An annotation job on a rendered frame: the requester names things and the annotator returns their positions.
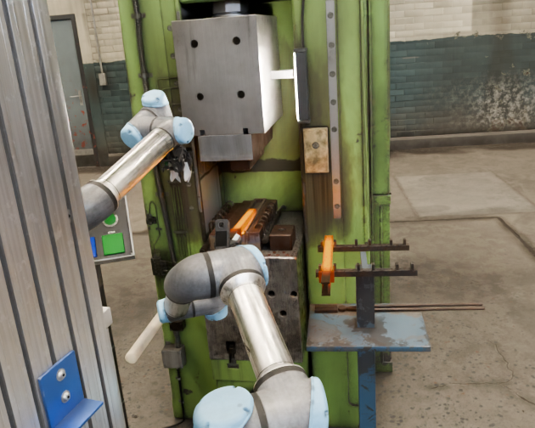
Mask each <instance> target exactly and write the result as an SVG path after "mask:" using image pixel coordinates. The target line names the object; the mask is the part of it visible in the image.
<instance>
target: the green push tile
mask: <svg viewBox="0 0 535 428"><path fill-rule="evenodd" d="M102 242H103V249H104V255H105V256H108V255H114V254H120V253H125V246H124V240H123V234H122V233H118V234H107V235H102Z"/></svg>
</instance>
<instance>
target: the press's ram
mask: <svg viewBox="0 0 535 428"><path fill-rule="evenodd" d="M172 36H173V43H174V50H175V58H176V65H177V79H178V86H179V93H180V100H181V108H182V115H183V117H184V118H188V119H189V120H191V122H192V124H193V127H194V136H201V135H203V134H205V135H206V136H212V135H234V134H244V133H246V132H247V131H248V134H254V133H265V132H266V131H267V130H268V129H269V128H270V127H271V126H272V125H273V124H274V123H275V122H276V121H277V120H278V119H279V118H280V117H281V116H282V115H283V111H282V97H281V83H280V79H287V78H294V77H295V73H294V70H280V69H279V43H278V30H277V17H276V16H272V15H263V14H247V15H236V16H226V17H216V18H205V19H194V20H174V21H172Z"/></svg>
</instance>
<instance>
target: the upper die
mask: <svg viewBox="0 0 535 428"><path fill-rule="evenodd" d="M272 138H273V130H272V127H270V128H269V129H268V130H267V131H266V132H265V133H254V134H248V131H247V132H246V133H244V134H234V135H212V136H206V135H205V134H203V135H201V136H198V142H199V150H200V161H251V160H254V159H255V158H256V157H257V155H258V154H259V153H260V152H261V151H262V150H263V148H264V147H265V146H266V145H267V144H268V143H269V142H270V140H271V139H272Z"/></svg>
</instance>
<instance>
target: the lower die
mask: <svg viewBox="0 0 535 428"><path fill-rule="evenodd" d="M255 200H263V201H262V203H261V204H260V205H259V207H258V209H257V210H256V212H255V214H254V216H253V217H252V219H251V220H250V222H249V223H248V225H247V226H246V228H245V230H244V233H243V234H242V238H241V241H242V243H241V245H254V246H255V247H256V248H257V249H258V250H259V251H261V250H262V247H263V246H264V244H263V243H262V234H263V231H262V225H257V226H256V228H255V225H256V223H257V221H258V220H259V217H260V216H261V214H262V213H263V211H264V210H265V208H266V206H267V204H268V203H269V202H273V203H274V204H275V205H276V211H277V210H278V202H277V200H267V198H258V199H254V200H244V201H243V202H242V203H234V206H231V207H232V209H231V210H230V209H229V213H228V212H227V213H226V214H227V216H225V215H224V217H223V219H228V220H229V221H230V228H233V227H234V226H235V225H236V224H237V222H238V221H239V220H240V219H241V218H242V216H244V214H245V213H246V212H247V211H248V210H249V209H250V208H251V206H252V205H253V203H254V202H255ZM209 241H210V249H211V251H214V250H215V248H214V243H215V229H213V230H212V231H211V233H210V234H209Z"/></svg>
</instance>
